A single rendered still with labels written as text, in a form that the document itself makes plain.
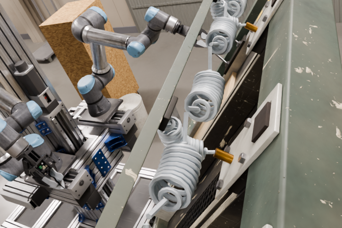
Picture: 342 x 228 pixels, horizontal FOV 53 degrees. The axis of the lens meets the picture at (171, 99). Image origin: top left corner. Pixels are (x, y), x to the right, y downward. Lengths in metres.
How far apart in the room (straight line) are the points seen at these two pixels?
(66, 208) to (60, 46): 1.55
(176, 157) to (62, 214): 2.54
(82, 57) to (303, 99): 3.11
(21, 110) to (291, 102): 1.18
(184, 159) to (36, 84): 1.55
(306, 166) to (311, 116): 0.09
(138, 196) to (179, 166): 2.27
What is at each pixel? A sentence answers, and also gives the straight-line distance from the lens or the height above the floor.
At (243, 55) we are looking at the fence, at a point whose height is 1.42.
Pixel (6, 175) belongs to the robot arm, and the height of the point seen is 1.22.
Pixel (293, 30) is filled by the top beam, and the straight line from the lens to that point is 0.65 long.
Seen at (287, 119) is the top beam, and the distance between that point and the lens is 0.46.
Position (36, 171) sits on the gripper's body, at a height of 1.44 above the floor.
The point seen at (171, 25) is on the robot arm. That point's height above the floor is 1.56.
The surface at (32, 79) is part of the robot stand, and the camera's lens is 1.97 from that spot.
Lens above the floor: 2.21
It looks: 35 degrees down
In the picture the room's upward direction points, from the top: 21 degrees counter-clockwise
